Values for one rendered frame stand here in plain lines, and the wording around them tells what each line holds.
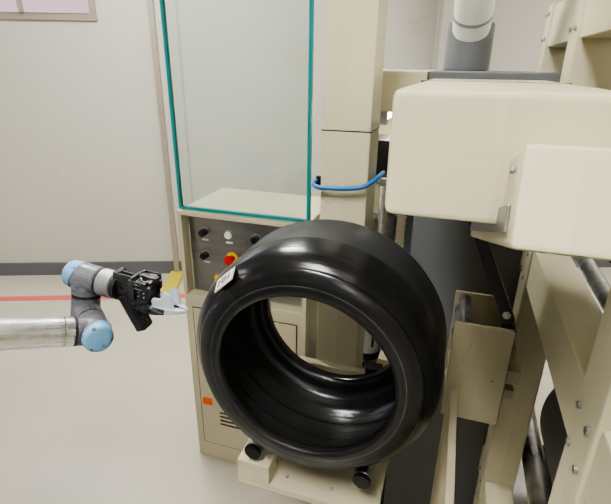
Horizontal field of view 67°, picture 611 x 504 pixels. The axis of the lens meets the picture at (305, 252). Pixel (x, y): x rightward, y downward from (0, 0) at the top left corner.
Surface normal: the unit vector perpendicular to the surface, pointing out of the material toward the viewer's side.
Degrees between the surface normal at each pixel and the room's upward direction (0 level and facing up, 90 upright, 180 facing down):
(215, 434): 90
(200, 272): 90
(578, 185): 72
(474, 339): 90
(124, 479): 0
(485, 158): 90
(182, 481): 0
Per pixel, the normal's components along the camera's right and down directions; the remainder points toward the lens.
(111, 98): 0.06, 0.37
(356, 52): -0.31, 0.35
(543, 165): -0.29, 0.05
